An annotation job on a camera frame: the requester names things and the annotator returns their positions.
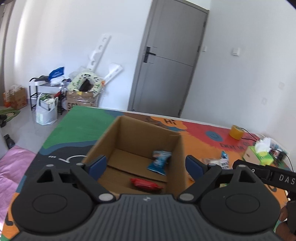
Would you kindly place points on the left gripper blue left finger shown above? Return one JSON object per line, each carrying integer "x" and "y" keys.
{"x": 96, "y": 168}

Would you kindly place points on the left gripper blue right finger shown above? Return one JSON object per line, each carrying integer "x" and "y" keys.
{"x": 195, "y": 168}

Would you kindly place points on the blue plum candy packet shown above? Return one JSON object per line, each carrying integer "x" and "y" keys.
{"x": 224, "y": 160}

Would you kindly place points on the brown cardboard box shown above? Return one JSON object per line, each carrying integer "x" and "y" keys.
{"x": 128, "y": 145}

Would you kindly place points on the blue snack packet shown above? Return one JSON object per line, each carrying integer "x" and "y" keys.
{"x": 159, "y": 162}

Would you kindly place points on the red snack packet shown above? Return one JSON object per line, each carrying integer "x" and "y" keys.
{"x": 145, "y": 185}

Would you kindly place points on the person right hand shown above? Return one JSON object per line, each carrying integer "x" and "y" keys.
{"x": 282, "y": 229}

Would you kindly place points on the white power strip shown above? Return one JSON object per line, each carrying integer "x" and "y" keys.
{"x": 282, "y": 151}

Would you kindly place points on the green tissue box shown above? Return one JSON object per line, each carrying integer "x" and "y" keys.
{"x": 259, "y": 153}

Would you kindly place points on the colourful cartoon table mat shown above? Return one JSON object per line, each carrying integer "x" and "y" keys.
{"x": 57, "y": 199}

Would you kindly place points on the yellow tape roll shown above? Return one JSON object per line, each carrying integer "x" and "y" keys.
{"x": 236, "y": 132}

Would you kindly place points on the SF cardboard box floor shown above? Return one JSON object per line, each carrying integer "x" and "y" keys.
{"x": 78, "y": 98}

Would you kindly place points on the white shopping bag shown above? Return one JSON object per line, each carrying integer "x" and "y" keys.
{"x": 46, "y": 109}

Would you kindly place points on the pink blanket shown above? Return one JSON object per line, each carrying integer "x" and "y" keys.
{"x": 13, "y": 166}

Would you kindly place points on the black shoe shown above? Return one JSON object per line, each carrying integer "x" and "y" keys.
{"x": 9, "y": 141}

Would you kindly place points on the white foam board short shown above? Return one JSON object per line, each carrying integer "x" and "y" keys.
{"x": 114, "y": 70}

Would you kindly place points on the black metal shoe rack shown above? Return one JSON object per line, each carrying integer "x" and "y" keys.
{"x": 42, "y": 86}

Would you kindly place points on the green floor mat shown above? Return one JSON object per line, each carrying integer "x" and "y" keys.
{"x": 9, "y": 112}

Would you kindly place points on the blue plastic bag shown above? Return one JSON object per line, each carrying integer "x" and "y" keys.
{"x": 56, "y": 76}

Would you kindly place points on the orange printed cardboard box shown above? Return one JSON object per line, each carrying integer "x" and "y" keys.
{"x": 15, "y": 97}

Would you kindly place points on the white foam board tall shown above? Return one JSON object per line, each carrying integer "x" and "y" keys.
{"x": 98, "y": 51}

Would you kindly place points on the grey door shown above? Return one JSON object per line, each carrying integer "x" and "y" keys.
{"x": 174, "y": 31}

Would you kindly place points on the white wall switch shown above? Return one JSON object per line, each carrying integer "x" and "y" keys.
{"x": 236, "y": 51}

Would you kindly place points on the black door handle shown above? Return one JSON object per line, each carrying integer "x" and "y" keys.
{"x": 147, "y": 54}

